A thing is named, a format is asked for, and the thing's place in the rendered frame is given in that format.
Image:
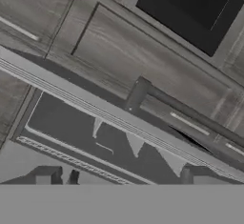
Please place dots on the black glass appliance door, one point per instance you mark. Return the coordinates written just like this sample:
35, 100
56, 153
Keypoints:
197, 8

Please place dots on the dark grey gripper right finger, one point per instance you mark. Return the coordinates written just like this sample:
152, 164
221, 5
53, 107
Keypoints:
200, 174

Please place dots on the grey wood cupboard panel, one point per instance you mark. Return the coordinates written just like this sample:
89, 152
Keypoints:
11, 104

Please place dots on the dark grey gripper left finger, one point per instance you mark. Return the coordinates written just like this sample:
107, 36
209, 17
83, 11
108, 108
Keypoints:
44, 174

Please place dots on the grey wood cupboard door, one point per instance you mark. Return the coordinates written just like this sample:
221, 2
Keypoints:
35, 5
133, 53

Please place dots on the grey freezer door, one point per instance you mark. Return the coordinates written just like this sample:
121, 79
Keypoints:
79, 98

